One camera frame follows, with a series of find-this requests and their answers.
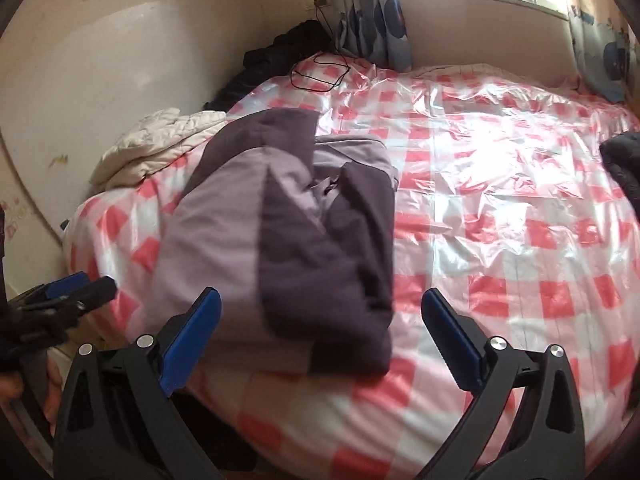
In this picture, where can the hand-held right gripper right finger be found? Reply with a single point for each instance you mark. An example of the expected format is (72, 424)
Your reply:
(450, 340)

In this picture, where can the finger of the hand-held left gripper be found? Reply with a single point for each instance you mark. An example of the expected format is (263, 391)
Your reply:
(97, 291)
(67, 286)

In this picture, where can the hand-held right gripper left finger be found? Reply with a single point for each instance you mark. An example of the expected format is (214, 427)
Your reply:
(192, 340)

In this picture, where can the purple jacket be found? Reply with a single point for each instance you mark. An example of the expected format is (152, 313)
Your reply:
(225, 240)

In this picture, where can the person's left hand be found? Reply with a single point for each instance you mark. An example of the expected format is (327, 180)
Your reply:
(11, 389)

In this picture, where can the bed with pink checkered cover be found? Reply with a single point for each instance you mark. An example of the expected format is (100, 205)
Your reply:
(500, 210)

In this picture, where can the white quilted blanket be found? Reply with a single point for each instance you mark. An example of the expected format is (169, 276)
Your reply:
(150, 145)

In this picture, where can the black down jacket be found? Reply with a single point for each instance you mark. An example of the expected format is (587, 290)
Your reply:
(625, 160)

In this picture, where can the black clothing pile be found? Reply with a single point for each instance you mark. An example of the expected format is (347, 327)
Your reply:
(280, 47)

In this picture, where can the blue patterned curtain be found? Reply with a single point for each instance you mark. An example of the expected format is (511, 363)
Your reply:
(380, 20)
(610, 60)

